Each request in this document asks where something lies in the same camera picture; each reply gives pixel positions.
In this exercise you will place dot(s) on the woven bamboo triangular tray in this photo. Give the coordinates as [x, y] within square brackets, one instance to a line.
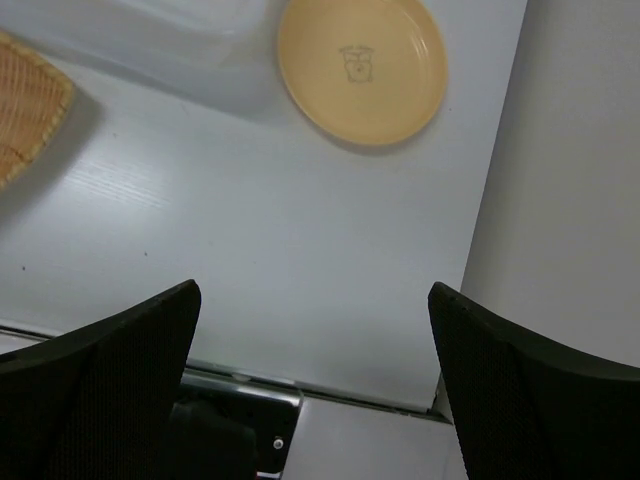
[35, 100]

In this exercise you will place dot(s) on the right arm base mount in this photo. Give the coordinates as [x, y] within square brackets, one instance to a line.
[226, 427]

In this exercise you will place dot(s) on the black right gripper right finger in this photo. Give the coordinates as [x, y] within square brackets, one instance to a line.
[527, 407]

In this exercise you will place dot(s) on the yellow plate with bear print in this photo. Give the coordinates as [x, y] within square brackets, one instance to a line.
[371, 73]

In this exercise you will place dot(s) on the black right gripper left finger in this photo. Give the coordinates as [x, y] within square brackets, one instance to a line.
[94, 403]

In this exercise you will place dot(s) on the translucent white plastic bin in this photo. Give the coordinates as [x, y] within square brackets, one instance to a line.
[217, 53]

